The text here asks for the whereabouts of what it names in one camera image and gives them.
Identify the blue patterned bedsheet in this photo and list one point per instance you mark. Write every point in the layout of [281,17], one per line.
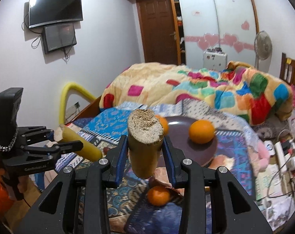
[230,156]

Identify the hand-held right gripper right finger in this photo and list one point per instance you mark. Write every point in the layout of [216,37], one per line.
[167,159]

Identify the dark purple plate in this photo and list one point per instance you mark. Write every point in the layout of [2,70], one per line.
[179,136]

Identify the small dark red fruit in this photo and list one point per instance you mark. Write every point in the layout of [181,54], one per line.
[106,148]

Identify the thick yellow sugarcane piece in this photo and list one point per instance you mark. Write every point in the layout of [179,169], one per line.
[145,148]

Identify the white standing fan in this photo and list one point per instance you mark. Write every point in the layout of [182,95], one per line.
[263,45]

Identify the large orange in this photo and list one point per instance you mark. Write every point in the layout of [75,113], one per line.
[201,131]

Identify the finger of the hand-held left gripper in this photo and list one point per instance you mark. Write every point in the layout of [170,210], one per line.
[64,147]
[37,133]

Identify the yellow foam tube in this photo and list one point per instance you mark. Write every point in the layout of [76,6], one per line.
[64,97]

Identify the white box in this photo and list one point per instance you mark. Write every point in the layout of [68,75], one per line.
[215,59]

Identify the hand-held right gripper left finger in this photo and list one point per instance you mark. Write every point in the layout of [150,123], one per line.
[121,159]

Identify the thin yellow sugarcane piece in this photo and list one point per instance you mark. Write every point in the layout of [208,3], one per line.
[89,150]

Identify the person's left hand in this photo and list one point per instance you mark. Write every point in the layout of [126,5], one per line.
[23,184]

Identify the wooden chair back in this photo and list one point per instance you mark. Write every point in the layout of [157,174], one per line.
[292,69]

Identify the pink plush toy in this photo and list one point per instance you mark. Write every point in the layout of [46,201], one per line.
[263,154]

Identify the wooden bed frame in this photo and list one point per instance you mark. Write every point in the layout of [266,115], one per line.
[89,108]

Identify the colourful patchwork blanket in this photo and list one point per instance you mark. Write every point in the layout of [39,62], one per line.
[210,90]

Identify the brown wooden door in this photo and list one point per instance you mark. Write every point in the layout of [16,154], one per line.
[157,31]

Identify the white power strip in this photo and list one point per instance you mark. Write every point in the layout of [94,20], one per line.
[280,157]

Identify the small black wall monitor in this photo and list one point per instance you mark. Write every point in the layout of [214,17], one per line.
[59,37]

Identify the pale reddish apple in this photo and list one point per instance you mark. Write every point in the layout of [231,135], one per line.
[223,161]

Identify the wall-mounted black television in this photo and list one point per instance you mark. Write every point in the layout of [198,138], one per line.
[55,8]

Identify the white wardrobe with pink hearts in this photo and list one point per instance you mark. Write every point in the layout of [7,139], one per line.
[215,17]

